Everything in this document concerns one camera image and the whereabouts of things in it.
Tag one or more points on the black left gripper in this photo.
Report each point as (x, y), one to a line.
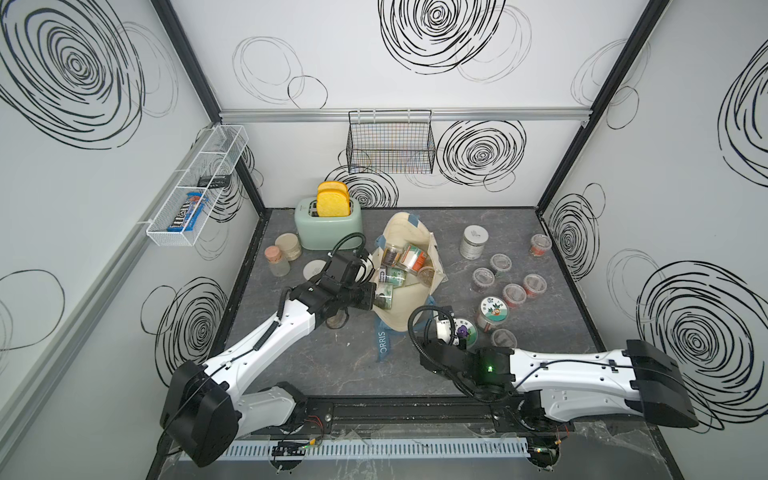
(367, 290)

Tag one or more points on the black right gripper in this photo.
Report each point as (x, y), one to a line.
(421, 356)

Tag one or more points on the dark panda label jar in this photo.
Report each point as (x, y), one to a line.
(384, 295)

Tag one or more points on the cream canvas bag blue handles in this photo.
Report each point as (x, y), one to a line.
(404, 229)

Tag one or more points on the sunflower label tall jar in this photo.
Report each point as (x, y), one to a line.
(313, 268)

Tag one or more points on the white orange label jar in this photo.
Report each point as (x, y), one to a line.
(412, 258)

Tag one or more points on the orange label small jar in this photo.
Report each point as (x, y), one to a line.
(504, 338)

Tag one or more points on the large radish label seed jar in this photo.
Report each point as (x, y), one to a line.
(492, 314)

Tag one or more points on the silver label jar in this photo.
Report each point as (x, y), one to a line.
(473, 242)

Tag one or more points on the red bee label seed jar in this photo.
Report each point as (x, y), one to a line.
(540, 244)

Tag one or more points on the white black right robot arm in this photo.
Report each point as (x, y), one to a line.
(637, 380)

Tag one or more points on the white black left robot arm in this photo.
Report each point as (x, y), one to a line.
(207, 405)

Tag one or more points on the green bottle in bag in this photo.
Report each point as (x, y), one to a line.
(393, 276)

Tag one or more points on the tan lid jar in bag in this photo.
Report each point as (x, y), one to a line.
(426, 275)

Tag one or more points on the dark label small jar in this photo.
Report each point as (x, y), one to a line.
(391, 255)

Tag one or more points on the mint green toaster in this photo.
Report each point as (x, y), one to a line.
(323, 233)

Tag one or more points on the pink lid small jar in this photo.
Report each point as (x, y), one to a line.
(278, 264)

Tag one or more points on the beige lid jar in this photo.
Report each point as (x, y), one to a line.
(290, 246)

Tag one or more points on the yellow toast slice front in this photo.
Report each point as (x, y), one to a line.
(333, 203)

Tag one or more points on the yellow toast slice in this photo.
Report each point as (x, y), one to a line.
(333, 203)
(333, 185)

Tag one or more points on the yellow toast slice back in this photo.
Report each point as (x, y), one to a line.
(333, 185)

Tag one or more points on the black small box on shelf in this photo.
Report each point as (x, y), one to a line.
(214, 181)

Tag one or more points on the blue candy packet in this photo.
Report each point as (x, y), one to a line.
(186, 217)

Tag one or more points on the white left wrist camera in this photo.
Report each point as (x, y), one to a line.
(366, 267)

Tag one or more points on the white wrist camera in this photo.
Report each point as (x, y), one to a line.
(366, 267)
(445, 332)

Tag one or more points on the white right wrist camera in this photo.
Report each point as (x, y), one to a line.
(445, 332)

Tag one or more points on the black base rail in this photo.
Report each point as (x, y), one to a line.
(515, 414)

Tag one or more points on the white slotted cable duct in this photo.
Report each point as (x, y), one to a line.
(369, 449)

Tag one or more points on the black wire wall basket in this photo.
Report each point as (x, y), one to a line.
(391, 147)

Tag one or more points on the white wire wall shelf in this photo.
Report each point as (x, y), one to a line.
(216, 151)

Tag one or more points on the grey wall rail back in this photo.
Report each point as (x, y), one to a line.
(378, 115)

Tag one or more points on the grey wall rail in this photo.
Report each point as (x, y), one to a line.
(378, 115)
(74, 264)

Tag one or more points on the grey wall rail left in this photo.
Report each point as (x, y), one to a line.
(74, 264)

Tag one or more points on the black corner frame post left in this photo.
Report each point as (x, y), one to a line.
(183, 48)

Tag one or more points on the black corner frame post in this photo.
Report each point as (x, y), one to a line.
(639, 36)
(183, 48)

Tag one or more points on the black corner frame post right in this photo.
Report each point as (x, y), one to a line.
(639, 36)

